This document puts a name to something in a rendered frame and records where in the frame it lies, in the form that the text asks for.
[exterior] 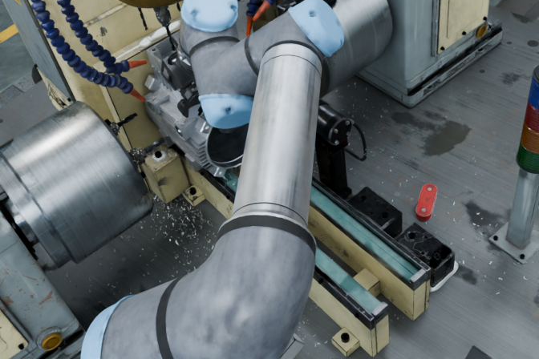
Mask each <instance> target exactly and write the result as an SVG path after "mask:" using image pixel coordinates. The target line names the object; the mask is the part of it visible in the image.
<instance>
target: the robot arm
mask: <svg viewBox="0 0 539 359"><path fill-rule="evenodd" d="M237 8H238V4H237V0H184V3H183V5H182V7H181V9H180V14H181V20H180V33H179V34H176V35H174V36H172V41H173V43H174V44H175V45H176V47H177V50H175V51H174V52H172V53H171V54H170V55H169V56H168V57H166V58H164V59H162V65H161V74H162V76H163V77H164V78H165V80H166V81H167V82H168V83H169V85H170V86H171V87H172V89H173V93H174V95H175V96H176V98H177V99H178V101H179V103H178V104H177V108H178V110H179V111H180V113H181V114H182V115H183V116H184V117H186V118H190V119H192V118H198V117H199V115H203V114H205V118H206V120H207V122H208V123H209V124H210V125H211V126H213V127H216V128H218V129H219V131H220V132H222V133H231V132H233V131H235V130H237V129H238V128H239V127H242V126H243V125H245V124H247V123H249V129H248V134H247V138H246V142H245V150H244V155H243V159H242V163H241V171H240V175H239V180H238V185H237V192H236V196H235V201H234V205H233V213H232V218H230V219H228V220H226V221H225V222H224V223H223V224H222V225H221V227H220V228H219V231H218V233H217V240H216V244H215V248H214V250H213V252H212V254H211V255H210V257H209V258H208V259H207V260H206V261H205V262H204V263H203V264H202V265H201V266H200V267H199V268H198V269H196V270H194V271H192V272H190V273H188V274H186V275H183V276H180V277H178V278H176V279H174V280H170V281H169V282H166V283H164V284H161V285H158V286H156V287H154V288H150V289H149V290H147V291H144V292H141V293H139V294H135V295H130V296H126V297H124V298H122V299H121V300H119V301H118V302H117V303H116V304H114V305H112V306H110V307H108V308H107V309H105V310H103V311H102V312H101V313H100V314H99V315H98V316H97V317H96V318H95V319H94V320H93V321H92V323H91V325H90V327H89V329H88V331H87V333H86V335H85V338H84V340H83V346H82V351H81V359H280V357H281V356H282V354H283V353H284V351H285V350H286V348H287V346H288V344H289V343H290V341H291V339H292V337H293V335H294V333H295V331H296V329H297V327H298V324H299V322H300V320H301V317H302V314H303V311H304V309H305V307H306V302H307V299H308V296H309V294H310V289H311V285H312V280H313V276H314V266H315V253H316V241H315V238H314V236H313V235H312V233H311V232H310V230H309V229H308V228H307V224H308V215H309V206H310V189H311V181H312V172H313V163H314V146H315V137H316V128H317V119H318V103H319V94H320V85H321V76H322V60H323V59H324V58H326V57H330V56H331V55H332V54H333V53H334V52H335V51H337V50H339V49H340V48H341V47H342V45H343V43H344V33H343V29H342V25H341V23H340V21H339V19H338V17H337V15H336V13H335V12H334V11H333V10H332V9H331V8H330V6H329V5H328V4H327V3H326V2H324V1H323V0H305V1H303V2H301V3H299V4H297V5H296V6H294V7H290V8H289V9H288V10H287V11H286V12H285V13H284V14H282V15H280V16H279V17H277V18H275V19H274V20H273V21H271V22H269V23H268V24H266V25H265V26H263V27H262V28H260V29H259V30H257V31H255V32H254V33H252V34H251V35H249V36H248V37H246V38H244V39H242V40H240V38H239V34H238V32H237V27H236V21H237V16H238V11H237ZM173 55H174V56H173ZM164 68H165V69H166V70H167V73H168V76H167V75H166V74H165V73H164Z"/></svg>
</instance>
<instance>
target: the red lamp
mask: <svg viewBox="0 0 539 359"><path fill-rule="evenodd" d="M525 124H526V125H527V127H528V128H530V129H531V130H533V131H535V132H538V133H539V110H538V109H536V108H534V107H533V106H532V105H531V104H530V102H529V98H528V102H527V107H526V111H525Z"/></svg>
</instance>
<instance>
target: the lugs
mask: <svg viewBox="0 0 539 359"><path fill-rule="evenodd" d="M144 85H145V86H146V87H147V88H148V89H150V90H154V91H157V89H158V86H159V85H160V82H159V79H158V78H157V77H155V75H148V77H147V79H146V82H145V84H144ZM211 127H212V126H211V125H210V124H209V123H208V122H207V120H206V118H205V117H204V116H200V117H199V119H198V120H197V123H196V125H195V128H196V129H197V130H198V131H199V132H200V133H205V134H208V133H209V132H210V130H211ZM226 170H227V169H222V168H219V167H212V168H210V169H209V172H210V173H211V174H212V175H213V176H216V177H223V176H224V174H225V172H226Z"/></svg>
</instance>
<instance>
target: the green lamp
mask: <svg viewBox="0 0 539 359"><path fill-rule="evenodd" d="M517 158H518V161H519V163H520V164H521V166H523V167H524V168H526V169H528V170H530V171H539V154H537V153H534V152H531V151H529V150H527V149H526V148H525V147H524V146H523V145H522V143H521V141H520V145H519V149H518V154H517Z"/></svg>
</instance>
